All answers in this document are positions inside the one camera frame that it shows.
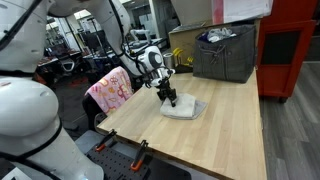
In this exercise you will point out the cardboard box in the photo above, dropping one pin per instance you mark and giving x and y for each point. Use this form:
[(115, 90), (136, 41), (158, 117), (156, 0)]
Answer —
[(184, 36)]

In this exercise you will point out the orange black clamp near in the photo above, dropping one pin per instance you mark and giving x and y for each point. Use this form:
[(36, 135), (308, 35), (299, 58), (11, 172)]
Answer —
[(101, 145)]

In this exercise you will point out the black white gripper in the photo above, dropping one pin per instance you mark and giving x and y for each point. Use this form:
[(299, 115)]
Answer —
[(159, 78)]

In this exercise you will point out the red metal cabinet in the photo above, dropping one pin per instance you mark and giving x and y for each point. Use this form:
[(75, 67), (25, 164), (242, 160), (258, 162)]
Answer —
[(284, 39)]

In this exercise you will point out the black office chair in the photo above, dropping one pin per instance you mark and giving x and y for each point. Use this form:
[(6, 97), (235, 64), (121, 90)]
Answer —
[(93, 111)]

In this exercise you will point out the white clothes in basket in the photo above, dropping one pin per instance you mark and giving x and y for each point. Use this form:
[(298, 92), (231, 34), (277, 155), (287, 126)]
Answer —
[(217, 34)]

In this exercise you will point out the grey cloth under towel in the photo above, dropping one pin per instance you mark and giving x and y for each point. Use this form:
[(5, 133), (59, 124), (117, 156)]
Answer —
[(200, 106)]

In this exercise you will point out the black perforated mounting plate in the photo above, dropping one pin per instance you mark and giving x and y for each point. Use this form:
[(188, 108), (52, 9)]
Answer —
[(117, 166)]

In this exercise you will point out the dark grey fabric basket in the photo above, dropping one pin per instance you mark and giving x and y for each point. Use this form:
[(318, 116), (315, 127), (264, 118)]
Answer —
[(231, 59)]

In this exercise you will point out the yellow flowers in black tray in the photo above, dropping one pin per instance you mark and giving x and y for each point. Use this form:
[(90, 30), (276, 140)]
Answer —
[(183, 65)]

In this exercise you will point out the pink patterned jersey blanket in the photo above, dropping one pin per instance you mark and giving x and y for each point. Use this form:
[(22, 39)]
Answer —
[(112, 90)]

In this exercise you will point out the orange black clamp far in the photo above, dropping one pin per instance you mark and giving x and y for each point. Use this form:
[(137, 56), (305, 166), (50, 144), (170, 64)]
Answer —
[(139, 157)]

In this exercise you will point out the white towel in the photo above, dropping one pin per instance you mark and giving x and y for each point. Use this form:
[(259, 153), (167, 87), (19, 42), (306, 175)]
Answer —
[(185, 107)]

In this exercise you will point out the orange black clamp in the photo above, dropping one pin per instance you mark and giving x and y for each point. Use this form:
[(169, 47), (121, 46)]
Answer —
[(101, 145), (139, 157)]

